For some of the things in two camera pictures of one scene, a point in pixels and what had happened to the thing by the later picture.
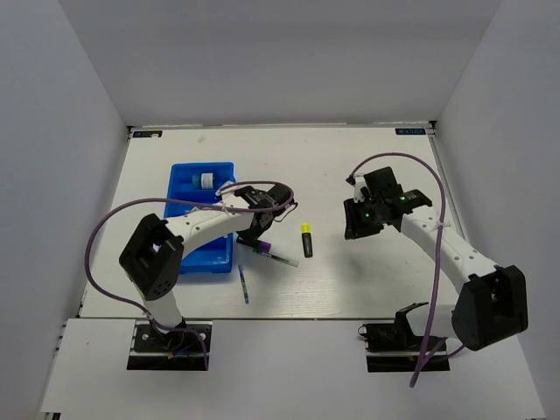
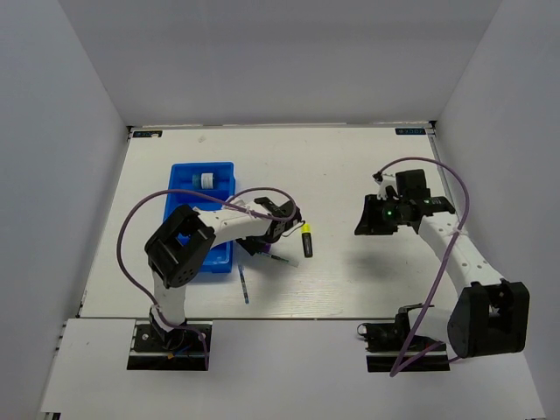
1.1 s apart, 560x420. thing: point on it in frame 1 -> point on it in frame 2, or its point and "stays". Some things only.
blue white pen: [243, 285] stays
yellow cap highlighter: [306, 240] stays
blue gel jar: [204, 180] stays
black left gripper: [248, 234] -> [249, 246]
